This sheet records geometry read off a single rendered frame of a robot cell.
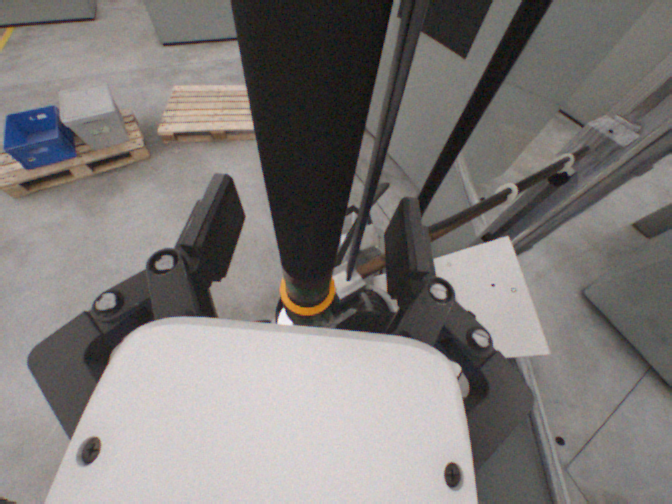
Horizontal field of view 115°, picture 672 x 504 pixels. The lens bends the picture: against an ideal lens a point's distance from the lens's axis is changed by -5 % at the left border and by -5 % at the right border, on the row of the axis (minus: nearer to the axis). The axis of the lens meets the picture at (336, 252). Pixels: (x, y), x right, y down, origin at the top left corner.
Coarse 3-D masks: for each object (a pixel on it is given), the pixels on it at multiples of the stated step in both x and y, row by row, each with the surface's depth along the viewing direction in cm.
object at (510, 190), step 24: (528, 0) 8; (552, 0) 7; (528, 24) 8; (504, 48) 9; (504, 72) 9; (480, 96) 10; (456, 144) 12; (432, 168) 14; (552, 168) 34; (432, 192) 15; (504, 192) 29; (456, 216) 26
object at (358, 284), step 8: (344, 264) 23; (336, 272) 22; (352, 280) 22; (360, 280) 22; (344, 288) 21; (352, 288) 22; (360, 288) 22; (336, 296) 22; (344, 296) 21; (352, 296) 23; (336, 304) 23; (344, 304) 23; (352, 304) 23; (336, 312) 22; (280, 320) 28; (288, 320) 28; (328, 320) 27; (328, 328) 28
